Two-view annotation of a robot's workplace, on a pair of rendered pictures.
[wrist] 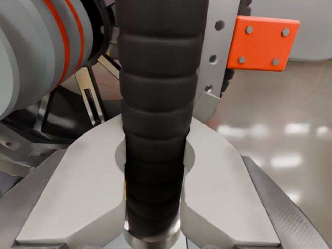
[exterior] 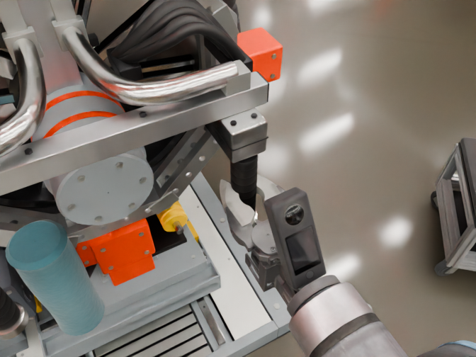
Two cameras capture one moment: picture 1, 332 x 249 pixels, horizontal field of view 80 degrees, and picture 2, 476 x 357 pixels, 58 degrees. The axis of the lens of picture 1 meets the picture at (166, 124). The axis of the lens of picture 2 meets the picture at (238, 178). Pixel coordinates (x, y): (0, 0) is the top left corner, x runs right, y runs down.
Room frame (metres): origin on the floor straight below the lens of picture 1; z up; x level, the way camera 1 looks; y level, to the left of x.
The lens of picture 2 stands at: (-0.25, 0.17, 1.28)
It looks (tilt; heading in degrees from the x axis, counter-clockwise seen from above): 49 degrees down; 335
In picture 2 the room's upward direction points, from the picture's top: straight up
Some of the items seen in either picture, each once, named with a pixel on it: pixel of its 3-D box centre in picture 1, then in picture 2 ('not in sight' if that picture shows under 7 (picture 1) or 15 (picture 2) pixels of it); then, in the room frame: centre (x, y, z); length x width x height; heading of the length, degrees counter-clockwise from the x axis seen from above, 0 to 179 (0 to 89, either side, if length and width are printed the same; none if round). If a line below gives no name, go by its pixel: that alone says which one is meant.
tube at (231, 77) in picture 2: not in sight; (143, 28); (0.20, 0.08, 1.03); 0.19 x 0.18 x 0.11; 3
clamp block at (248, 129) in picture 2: not in sight; (233, 121); (0.12, 0.01, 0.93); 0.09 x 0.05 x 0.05; 3
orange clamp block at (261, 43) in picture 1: (252, 42); (250, 59); (0.34, -0.13, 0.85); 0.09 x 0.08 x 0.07; 93
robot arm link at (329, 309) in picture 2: not in sight; (331, 317); (-0.11, -0.01, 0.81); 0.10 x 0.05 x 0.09; 93
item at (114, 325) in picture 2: not in sight; (120, 269); (0.48, 0.22, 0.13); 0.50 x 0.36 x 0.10; 93
